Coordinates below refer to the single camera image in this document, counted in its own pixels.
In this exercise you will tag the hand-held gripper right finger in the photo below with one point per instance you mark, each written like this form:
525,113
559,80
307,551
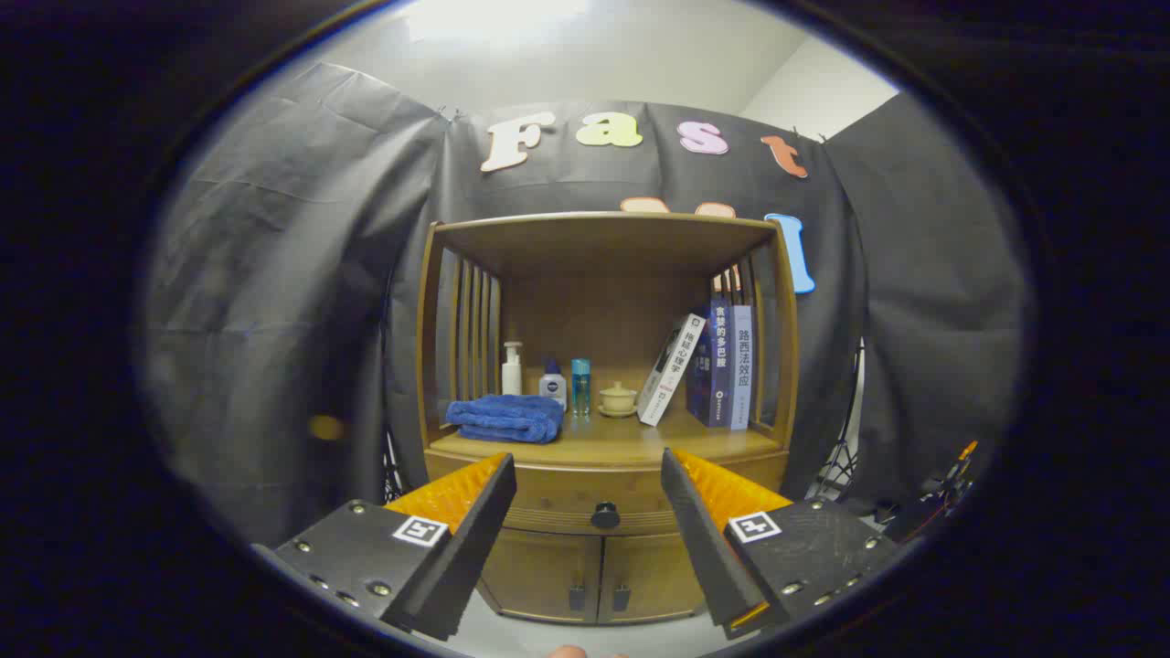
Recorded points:
704,539

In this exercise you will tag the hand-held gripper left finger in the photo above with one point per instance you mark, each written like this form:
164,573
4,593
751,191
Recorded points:
475,539

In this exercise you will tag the black drawer knob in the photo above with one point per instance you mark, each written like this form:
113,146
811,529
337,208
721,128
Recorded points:
605,516

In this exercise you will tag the wooden drawer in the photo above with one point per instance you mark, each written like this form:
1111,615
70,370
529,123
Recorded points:
585,489

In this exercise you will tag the wooden cabinet door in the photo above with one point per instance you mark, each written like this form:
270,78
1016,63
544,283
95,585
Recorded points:
539,571
649,576

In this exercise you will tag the wooden countertop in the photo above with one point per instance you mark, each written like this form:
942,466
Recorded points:
622,439

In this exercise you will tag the wooden cabinet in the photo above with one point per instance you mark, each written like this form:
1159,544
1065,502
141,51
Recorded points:
594,242

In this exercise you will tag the blue folded towel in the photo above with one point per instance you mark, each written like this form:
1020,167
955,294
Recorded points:
503,419

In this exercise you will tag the cream lidded teacup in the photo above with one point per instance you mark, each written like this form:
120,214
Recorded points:
618,399

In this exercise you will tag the white pump bottle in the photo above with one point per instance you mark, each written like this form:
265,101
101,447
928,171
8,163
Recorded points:
512,376

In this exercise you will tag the white bottle with blue cap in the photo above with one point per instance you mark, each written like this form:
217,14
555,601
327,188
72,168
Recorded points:
553,388

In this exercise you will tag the white book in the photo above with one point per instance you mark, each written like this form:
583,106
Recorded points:
672,370

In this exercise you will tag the dark blue book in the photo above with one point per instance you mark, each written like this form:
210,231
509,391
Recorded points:
713,366

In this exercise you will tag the light purple book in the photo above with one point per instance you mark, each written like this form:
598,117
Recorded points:
740,366

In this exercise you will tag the clear blue bottle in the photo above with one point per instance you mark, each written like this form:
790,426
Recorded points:
580,384

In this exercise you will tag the black device with orange tip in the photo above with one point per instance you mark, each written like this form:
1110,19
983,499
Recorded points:
923,516

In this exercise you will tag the brown thin books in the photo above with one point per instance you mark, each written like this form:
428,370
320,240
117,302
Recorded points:
731,279

